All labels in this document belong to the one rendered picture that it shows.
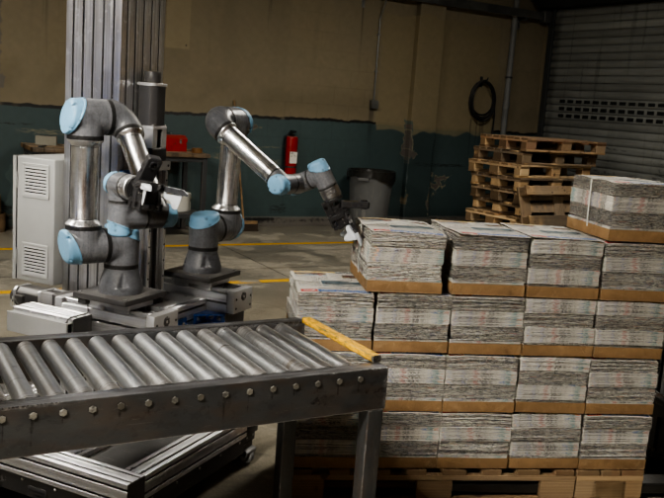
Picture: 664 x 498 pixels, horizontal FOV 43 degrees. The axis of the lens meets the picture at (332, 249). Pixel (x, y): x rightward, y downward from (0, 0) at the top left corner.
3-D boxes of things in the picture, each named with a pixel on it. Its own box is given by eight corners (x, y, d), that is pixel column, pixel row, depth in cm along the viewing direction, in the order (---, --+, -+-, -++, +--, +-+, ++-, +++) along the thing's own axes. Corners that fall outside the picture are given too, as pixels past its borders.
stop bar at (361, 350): (310, 322, 272) (310, 316, 272) (381, 362, 235) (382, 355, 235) (301, 322, 271) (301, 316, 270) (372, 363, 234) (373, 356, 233)
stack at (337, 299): (276, 460, 355) (288, 268, 341) (537, 462, 373) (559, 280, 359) (284, 504, 318) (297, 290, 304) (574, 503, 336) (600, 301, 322)
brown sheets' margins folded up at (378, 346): (278, 429, 353) (286, 311, 344) (540, 432, 371) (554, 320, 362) (287, 468, 315) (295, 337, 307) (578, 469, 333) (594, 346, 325)
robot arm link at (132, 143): (128, 116, 288) (170, 235, 269) (98, 115, 281) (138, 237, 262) (140, 94, 280) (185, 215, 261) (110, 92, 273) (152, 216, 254)
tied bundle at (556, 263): (492, 278, 355) (498, 223, 351) (558, 280, 359) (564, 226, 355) (525, 298, 318) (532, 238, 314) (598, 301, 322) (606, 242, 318)
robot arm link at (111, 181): (124, 197, 261) (125, 170, 259) (140, 202, 252) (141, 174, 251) (100, 198, 256) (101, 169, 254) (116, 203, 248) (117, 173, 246)
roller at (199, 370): (169, 345, 253) (169, 329, 252) (227, 397, 213) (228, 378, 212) (152, 347, 251) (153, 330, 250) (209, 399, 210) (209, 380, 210)
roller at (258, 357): (230, 338, 263) (227, 323, 261) (298, 386, 223) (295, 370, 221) (215, 343, 261) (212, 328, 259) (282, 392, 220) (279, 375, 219)
